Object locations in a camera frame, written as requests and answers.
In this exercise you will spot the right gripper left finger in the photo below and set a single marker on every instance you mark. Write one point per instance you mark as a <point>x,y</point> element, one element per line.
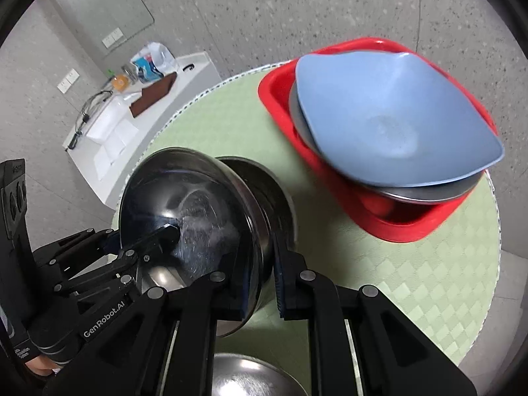
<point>161,345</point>

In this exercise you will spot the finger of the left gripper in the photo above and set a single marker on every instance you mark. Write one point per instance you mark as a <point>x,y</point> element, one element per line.
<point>123,243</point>
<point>89,295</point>

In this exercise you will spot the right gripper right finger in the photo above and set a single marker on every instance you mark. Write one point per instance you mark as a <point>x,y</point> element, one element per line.
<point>360,342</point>

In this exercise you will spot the steel bowl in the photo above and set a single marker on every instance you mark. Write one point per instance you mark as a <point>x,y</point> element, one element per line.
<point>274,200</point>
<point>219,219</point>
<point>237,374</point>

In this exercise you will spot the blue square plate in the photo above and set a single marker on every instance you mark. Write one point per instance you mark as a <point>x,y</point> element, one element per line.
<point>392,120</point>

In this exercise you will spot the person right hand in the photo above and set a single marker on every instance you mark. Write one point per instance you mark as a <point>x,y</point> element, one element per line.
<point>41,366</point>

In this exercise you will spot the green checkered tablecloth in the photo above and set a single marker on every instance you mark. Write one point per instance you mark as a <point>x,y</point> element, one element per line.
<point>444,282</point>

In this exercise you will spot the white paper sheets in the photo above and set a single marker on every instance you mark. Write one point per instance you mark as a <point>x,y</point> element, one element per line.
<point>114,146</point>

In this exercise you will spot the red plastic basin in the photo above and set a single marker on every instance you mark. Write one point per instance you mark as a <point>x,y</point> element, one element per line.
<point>382,217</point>

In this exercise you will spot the brown cloth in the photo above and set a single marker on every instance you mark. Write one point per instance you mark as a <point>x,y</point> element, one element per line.
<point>152,94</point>

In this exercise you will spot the orange soap bottle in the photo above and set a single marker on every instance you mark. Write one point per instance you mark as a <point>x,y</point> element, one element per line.
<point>119,81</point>

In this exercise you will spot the blue white plastic bag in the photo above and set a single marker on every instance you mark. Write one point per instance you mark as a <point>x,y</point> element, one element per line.
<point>153,62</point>

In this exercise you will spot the small black hook object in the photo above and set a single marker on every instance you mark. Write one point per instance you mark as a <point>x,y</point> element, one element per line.
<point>188,67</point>

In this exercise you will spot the double wall socket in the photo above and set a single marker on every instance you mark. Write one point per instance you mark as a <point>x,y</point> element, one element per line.
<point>68,81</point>

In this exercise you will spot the mirror side wall socket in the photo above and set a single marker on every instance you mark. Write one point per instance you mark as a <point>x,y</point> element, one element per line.
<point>112,38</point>

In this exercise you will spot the wall mirror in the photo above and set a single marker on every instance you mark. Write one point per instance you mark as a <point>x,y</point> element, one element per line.
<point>92,20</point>

